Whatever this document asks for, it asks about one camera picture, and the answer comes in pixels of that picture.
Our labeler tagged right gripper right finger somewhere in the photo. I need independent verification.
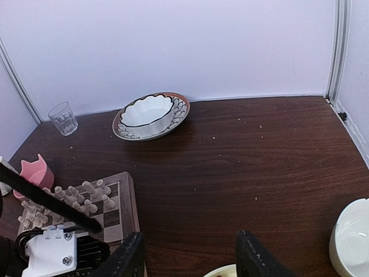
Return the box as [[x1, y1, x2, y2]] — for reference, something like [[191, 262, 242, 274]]
[[235, 230, 296, 277]]

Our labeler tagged white chess piece tall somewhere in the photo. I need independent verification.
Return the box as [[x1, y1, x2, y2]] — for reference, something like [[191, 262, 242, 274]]
[[68, 186, 85, 204]]

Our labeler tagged aluminium frame post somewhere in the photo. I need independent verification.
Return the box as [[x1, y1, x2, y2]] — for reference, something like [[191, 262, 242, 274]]
[[1, 39, 43, 125], [325, 1, 368, 164]]

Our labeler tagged patterned ceramic plate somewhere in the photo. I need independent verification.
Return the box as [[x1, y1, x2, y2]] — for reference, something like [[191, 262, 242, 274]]
[[112, 92, 190, 141]]

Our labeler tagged small white cup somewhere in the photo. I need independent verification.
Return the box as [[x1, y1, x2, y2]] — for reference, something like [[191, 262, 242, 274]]
[[329, 198, 368, 277]]

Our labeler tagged pink cat-ear bowl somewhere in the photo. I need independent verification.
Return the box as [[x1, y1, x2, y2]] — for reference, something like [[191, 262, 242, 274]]
[[20, 154, 55, 189]]

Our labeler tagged white scalloped bowl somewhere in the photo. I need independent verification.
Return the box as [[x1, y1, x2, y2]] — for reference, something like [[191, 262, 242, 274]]
[[120, 94, 174, 137]]

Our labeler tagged wooden chess board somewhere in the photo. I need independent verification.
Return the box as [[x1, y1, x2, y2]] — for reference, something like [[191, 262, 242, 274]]
[[16, 171, 148, 277]]

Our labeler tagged right aluminium frame post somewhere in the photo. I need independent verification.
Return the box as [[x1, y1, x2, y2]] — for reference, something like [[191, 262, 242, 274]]
[[325, 1, 368, 164]]

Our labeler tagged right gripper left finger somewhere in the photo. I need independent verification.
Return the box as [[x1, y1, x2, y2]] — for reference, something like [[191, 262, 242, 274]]
[[95, 232, 145, 277]]

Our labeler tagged cream ceramic mug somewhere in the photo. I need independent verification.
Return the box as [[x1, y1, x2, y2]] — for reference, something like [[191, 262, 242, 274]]
[[1, 156, 13, 196]]

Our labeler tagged left aluminium frame post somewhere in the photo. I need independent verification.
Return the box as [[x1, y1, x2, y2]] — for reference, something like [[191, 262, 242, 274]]
[[1, 39, 43, 125]]

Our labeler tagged clear drinking glass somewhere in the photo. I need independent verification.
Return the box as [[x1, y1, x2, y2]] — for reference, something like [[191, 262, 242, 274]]
[[48, 102, 78, 136]]

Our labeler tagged left black cable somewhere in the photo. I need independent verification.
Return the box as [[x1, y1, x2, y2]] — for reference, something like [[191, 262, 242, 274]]
[[0, 161, 102, 233]]

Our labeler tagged cream cat-ear bowl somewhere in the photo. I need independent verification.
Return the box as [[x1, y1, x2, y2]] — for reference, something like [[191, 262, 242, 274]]
[[203, 264, 237, 277]]

